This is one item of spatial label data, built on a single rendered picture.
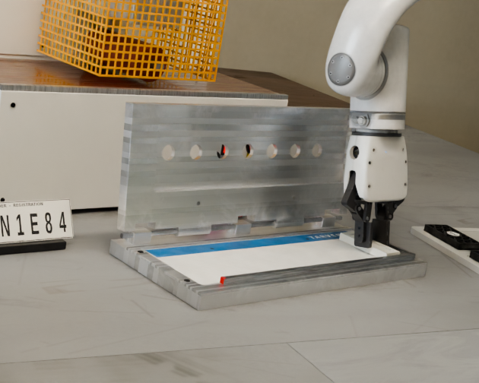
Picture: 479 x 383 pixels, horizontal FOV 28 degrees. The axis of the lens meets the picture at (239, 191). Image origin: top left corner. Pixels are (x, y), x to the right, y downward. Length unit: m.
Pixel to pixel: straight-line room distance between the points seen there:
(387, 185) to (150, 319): 0.48
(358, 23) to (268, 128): 0.22
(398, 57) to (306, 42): 2.18
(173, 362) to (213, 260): 0.30
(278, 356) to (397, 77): 0.51
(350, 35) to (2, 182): 0.54
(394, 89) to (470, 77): 2.71
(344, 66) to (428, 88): 2.64
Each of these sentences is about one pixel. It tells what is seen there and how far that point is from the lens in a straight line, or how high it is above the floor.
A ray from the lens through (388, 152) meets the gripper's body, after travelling 1.44.
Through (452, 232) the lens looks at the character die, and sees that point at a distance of 1.69.
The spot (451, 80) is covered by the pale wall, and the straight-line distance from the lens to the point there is 4.07.
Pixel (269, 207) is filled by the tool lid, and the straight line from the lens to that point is 1.46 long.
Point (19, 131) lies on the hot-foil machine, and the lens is 1.39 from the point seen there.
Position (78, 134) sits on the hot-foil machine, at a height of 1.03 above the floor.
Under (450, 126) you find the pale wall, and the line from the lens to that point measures 4.13.
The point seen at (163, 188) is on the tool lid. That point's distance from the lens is 1.34.
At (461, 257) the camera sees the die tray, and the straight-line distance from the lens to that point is 1.60.
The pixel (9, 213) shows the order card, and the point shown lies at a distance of 1.29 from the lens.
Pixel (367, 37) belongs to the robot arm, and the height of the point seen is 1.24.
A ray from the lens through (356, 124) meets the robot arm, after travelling 1.44.
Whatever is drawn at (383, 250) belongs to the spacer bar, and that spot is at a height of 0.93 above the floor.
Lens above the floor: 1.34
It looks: 15 degrees down
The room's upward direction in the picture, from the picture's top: 10 degrees clockwise
